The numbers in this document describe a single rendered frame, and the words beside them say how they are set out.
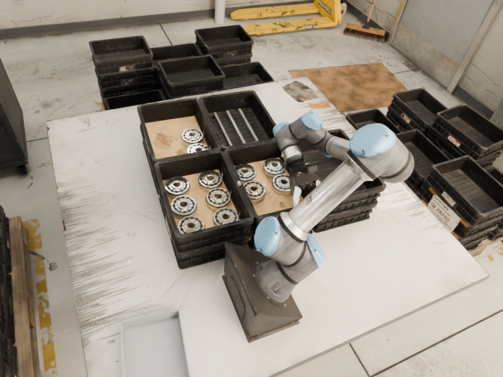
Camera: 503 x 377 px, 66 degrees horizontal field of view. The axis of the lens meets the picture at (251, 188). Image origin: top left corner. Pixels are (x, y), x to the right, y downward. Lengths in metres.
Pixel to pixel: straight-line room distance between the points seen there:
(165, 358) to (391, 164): 0.96
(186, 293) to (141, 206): 0.47
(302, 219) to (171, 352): 0.64
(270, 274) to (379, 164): 0.51
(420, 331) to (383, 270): 0.84
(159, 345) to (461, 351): 1.72
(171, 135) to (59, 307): 1.13
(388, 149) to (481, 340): 1.74
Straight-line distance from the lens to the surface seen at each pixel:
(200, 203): 1.63
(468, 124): 3.17
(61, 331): 2.37
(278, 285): 1.36
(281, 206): 1.65
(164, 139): 1.91
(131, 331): 1.51
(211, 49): 3.16
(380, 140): 1.14
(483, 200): 2.63
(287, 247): 1.23
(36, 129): 3.49
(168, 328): 1.49
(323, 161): 1.89
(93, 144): 2.14
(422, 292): 1.77
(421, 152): 2.93
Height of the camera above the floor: 2.08
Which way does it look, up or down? 47 degrees down
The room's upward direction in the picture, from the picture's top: 8 degrees clockwise
